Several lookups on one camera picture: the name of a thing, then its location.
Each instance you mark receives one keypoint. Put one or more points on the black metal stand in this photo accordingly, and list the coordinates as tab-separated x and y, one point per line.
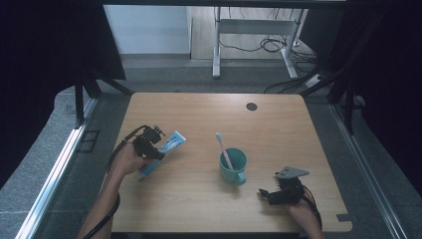
345	99
83	96

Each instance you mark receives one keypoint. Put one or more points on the white and blue toothpaste tube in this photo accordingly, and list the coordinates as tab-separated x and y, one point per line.
167	146

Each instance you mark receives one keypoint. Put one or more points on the person's right hand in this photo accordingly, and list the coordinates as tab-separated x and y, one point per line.
300	210

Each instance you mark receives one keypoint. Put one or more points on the teal cup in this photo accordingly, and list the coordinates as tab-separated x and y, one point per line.
234	167

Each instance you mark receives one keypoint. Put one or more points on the aluminium rail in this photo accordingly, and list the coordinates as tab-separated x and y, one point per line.
53	179
365	166

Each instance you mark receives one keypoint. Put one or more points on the white power strip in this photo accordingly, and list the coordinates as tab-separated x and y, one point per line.
314	80

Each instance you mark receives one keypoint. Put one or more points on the black round table grommet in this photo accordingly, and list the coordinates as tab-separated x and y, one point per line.
251	106

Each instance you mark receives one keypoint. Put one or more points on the black curtain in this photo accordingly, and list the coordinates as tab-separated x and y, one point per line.
49	66
381	66

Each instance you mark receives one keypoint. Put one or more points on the person's left hand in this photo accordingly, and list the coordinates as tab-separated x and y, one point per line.
127	161

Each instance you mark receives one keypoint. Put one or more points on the pink and white toothbrush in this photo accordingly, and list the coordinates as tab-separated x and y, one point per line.
223	149

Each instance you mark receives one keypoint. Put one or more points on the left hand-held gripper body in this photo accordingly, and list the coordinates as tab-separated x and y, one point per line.
146	142

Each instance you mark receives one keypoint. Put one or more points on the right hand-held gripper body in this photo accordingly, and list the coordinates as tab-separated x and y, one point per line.
290	186

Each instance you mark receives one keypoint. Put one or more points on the white metal desk frame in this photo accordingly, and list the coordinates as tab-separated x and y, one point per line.
253	26

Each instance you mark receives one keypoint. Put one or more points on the grey tape piece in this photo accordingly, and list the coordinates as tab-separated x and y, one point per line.
344	217

